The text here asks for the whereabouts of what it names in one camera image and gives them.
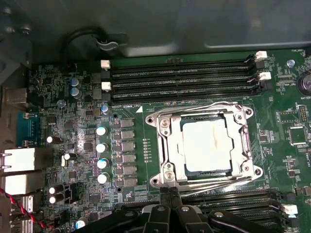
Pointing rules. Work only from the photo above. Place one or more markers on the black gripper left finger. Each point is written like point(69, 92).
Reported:
point(165, 196)

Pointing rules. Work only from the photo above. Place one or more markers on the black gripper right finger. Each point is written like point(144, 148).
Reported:
point(176, 199)

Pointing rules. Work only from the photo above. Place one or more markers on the metal socket cover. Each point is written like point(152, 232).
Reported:
point(175, 148)

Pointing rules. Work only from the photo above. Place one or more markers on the silver square CPU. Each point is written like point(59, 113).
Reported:
point(206, 145)

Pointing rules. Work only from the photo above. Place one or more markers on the CPU socket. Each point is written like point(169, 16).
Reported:
point(161, 128)

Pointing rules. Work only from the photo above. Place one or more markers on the green motherboard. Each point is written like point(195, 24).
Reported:
point(272, 150)

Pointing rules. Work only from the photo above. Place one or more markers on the round coin battery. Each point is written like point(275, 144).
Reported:
point(306, 83)

